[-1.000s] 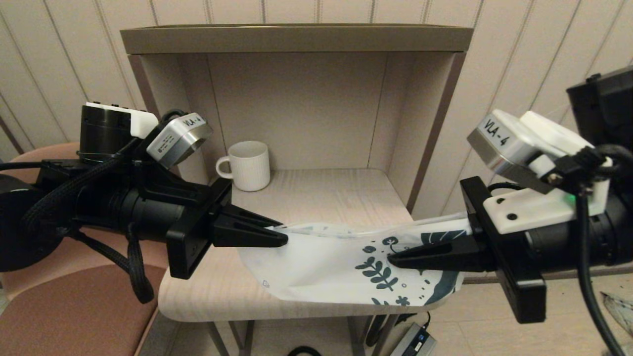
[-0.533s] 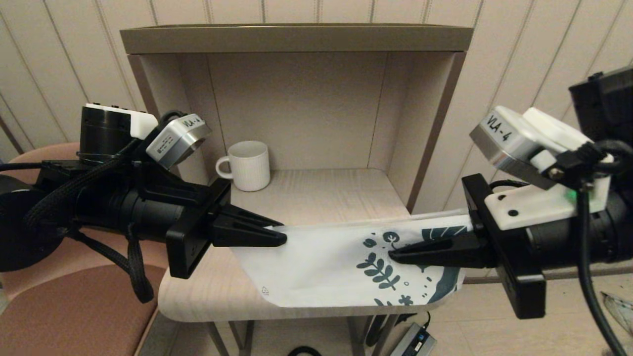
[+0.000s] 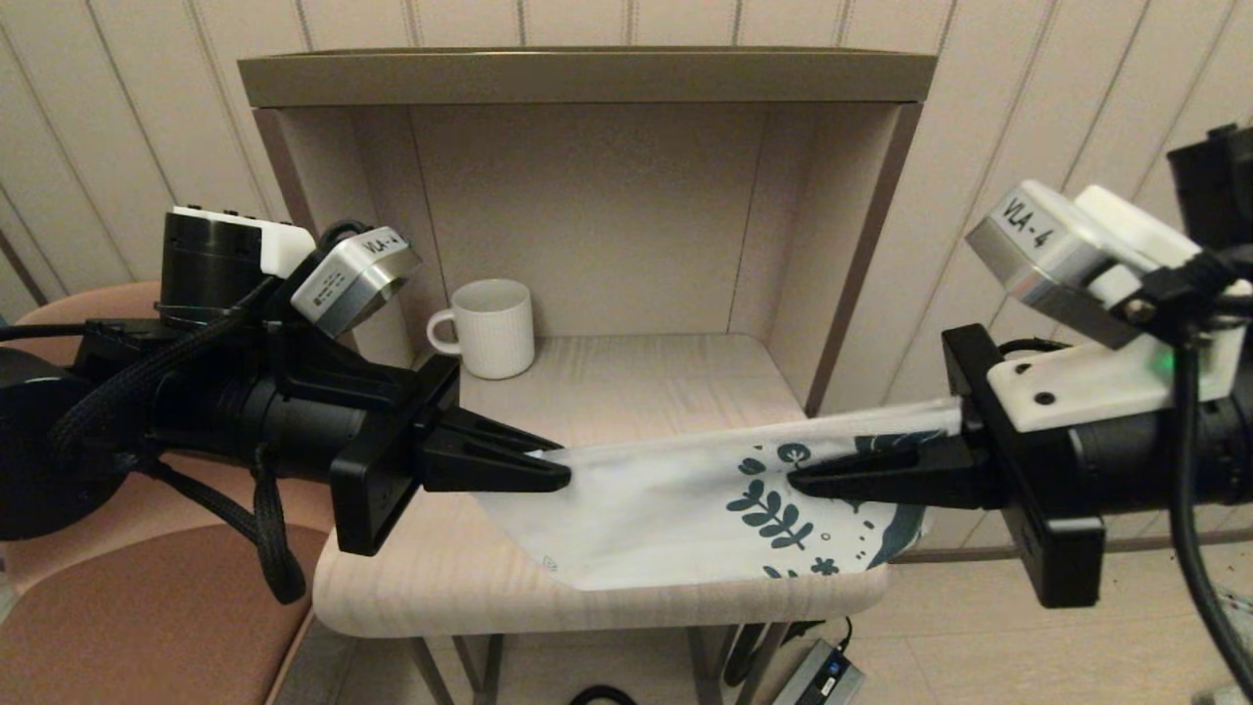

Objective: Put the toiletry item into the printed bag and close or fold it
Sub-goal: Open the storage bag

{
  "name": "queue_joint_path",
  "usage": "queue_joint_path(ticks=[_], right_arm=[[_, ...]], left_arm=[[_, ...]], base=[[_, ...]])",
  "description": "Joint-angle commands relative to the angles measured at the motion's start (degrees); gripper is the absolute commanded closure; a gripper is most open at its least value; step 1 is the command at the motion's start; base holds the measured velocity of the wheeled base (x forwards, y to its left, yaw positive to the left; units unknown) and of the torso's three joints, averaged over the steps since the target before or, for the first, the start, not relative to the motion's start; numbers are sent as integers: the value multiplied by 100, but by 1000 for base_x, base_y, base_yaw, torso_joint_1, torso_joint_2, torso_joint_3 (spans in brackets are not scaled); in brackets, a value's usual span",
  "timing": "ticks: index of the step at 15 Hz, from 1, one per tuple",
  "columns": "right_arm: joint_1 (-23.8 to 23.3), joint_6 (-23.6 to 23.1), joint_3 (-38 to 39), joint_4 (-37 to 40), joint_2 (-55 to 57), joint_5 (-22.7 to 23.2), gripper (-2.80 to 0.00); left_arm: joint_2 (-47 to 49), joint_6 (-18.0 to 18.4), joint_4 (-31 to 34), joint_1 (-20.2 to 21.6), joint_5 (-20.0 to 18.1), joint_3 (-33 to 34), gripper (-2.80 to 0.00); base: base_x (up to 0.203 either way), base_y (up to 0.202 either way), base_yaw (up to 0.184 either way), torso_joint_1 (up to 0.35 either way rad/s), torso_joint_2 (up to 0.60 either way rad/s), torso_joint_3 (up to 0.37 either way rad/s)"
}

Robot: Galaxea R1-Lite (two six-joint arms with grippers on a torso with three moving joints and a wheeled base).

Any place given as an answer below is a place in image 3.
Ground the white leaf-print zip pouch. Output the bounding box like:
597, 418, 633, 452
473, 397, 965, 591

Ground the white ribbed ceramic mug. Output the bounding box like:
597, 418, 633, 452
428, 279, 536, 380

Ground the silver power adapter box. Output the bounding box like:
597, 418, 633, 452
773, 641, 864, 705

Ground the brown upholstered chair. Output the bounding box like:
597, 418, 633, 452
0, 282, 339, 705

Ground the beige wooden hutch desk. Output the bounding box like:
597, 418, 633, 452
238, 47, 938, 705

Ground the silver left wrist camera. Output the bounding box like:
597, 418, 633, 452
291, 227, 424, 339

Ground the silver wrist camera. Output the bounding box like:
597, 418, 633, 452
291, 227, 424, 339
966, 179, 1249, 432

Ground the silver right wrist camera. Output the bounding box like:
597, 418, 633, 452
966, 179, 1249, 432

